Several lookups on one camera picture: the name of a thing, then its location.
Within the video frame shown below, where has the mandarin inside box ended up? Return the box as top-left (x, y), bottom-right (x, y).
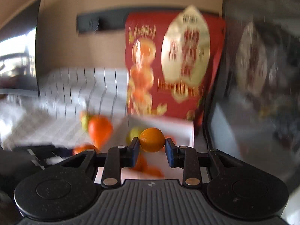
top-left (165, 135), bottom-right (176, 145)

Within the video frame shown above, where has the small mandarin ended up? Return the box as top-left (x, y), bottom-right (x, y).
top-left (131, 154), bottom-right (147, 172)

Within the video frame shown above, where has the black wall socket strip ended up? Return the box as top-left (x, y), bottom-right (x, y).
top-left (76, 7), bottom-right (188, 35)

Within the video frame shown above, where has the pink gift box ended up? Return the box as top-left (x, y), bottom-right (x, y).
top-left (100, 116), bottom-right (207, 182)

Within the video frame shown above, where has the yellow-green guava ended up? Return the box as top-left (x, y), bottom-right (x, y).
top-left (126, 127), bottom-right (145, 146)

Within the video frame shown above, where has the mandarin orange front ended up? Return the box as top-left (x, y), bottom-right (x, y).
top-left (139, 127), bottom-right (165, 152)

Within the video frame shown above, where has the red snack bag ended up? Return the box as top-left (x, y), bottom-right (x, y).
top-left (125, 5), bottom-right (226, 127)

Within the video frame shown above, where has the large orange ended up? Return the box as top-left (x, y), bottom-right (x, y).
top-left (88, 115), bottom-right (113, 150)

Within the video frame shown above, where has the dark monitor screen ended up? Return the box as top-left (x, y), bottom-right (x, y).
top-left (0, 0), bottom-right (41, 96)

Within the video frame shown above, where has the white black-grid tablecloth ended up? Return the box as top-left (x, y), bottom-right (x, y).
top-left (1, 67), bottom-right (128, 165)

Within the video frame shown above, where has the mandarin orange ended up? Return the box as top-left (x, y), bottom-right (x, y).
top-left (72, 143), bottom-right (100, 155)
top-left (139, 127), bottom-right (165, 152)

